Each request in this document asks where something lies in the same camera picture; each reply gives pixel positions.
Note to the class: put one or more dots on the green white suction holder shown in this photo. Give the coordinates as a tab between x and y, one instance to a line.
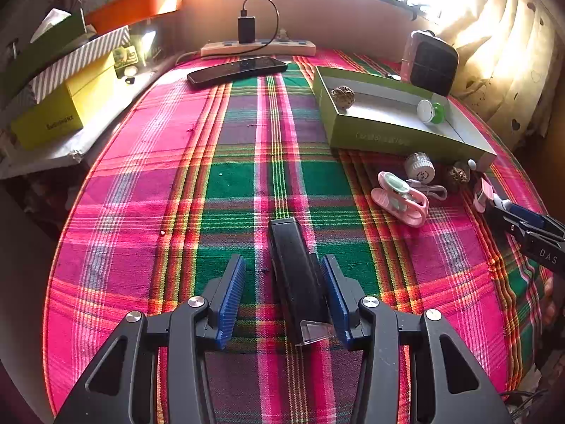
430	112

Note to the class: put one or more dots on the pink white small clip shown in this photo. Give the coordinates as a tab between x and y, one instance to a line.
484	195

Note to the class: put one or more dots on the small grey fan heater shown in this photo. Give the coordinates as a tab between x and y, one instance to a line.
429	63

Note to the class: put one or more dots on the pink plaid tablecloth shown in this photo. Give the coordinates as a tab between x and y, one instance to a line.
193	177

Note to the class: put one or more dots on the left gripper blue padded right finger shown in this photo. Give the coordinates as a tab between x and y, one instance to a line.
448	385

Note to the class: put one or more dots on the dark green tissue box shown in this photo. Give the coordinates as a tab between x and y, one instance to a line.
54	44

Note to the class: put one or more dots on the yellow cardboard box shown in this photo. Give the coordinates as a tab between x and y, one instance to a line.
69	107

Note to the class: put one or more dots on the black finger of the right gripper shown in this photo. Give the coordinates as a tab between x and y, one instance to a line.
508	222

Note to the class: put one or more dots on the black smartphone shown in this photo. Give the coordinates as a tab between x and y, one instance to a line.
236	71

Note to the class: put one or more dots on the pink clip lens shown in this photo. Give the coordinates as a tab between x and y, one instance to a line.
397	197

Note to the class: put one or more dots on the green shallow cardboard box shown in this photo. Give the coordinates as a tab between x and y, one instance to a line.
384	119

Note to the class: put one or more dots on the grey striped box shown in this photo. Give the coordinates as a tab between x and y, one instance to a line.
45	83

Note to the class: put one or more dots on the white side shelf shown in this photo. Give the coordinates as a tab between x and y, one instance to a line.
72	149

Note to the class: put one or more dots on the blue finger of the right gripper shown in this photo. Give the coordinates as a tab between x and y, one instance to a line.
533	218

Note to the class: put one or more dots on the black charger with cable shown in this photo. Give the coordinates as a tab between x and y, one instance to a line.
247	28

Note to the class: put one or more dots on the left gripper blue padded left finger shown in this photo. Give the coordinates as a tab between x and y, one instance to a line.
119	383

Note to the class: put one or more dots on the black rectangular bike light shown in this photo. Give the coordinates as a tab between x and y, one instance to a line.
300	284

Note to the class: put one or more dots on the white knob holder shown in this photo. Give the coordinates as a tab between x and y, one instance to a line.
471	164

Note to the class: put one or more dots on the cream patterned curtain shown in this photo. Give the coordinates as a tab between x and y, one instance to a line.
506	50

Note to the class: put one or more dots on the orange plastic tray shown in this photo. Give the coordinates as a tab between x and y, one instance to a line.
120	13

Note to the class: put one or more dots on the white power strip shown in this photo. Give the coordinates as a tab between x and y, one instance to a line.
277	47

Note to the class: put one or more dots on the carved brown walnut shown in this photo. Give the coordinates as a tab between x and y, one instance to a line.
343	97

